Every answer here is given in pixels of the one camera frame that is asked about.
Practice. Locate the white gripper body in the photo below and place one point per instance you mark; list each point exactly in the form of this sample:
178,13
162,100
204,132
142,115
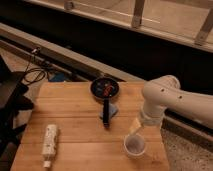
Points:
150,121

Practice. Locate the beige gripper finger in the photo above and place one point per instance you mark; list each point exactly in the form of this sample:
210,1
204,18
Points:
135,126

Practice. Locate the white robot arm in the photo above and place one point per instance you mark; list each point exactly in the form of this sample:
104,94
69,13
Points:
165,93

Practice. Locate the red item in pan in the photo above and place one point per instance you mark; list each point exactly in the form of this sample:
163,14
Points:
107,90

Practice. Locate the black frying pan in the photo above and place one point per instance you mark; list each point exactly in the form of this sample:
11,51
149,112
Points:
104,88

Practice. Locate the white remote controller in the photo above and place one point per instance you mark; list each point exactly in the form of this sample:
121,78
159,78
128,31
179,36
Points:
49,144

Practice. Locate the blue box on floor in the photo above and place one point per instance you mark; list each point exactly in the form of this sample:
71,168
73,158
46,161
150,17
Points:
60,77

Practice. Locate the black chair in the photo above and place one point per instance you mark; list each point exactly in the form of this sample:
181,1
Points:
12,100

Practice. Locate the metal window rail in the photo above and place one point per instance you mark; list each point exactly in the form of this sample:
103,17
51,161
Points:
98,69

